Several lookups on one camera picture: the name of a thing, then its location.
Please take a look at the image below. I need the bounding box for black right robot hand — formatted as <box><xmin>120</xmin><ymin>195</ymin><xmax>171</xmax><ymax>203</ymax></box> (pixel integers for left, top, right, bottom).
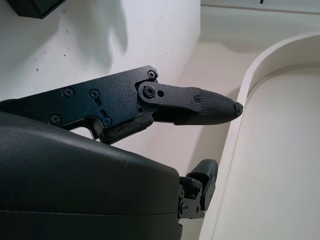
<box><xmin>0</xmin><ymin>64</ymin><xmax>245</xmax><ymax>240</ymax></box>

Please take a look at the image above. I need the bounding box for white rounded tray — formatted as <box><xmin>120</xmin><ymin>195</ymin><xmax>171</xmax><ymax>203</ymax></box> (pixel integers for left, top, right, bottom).
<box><xmin>198</xmin><ymin>32</ymin><xmax>320</xmax><ymax>240</ymax></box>

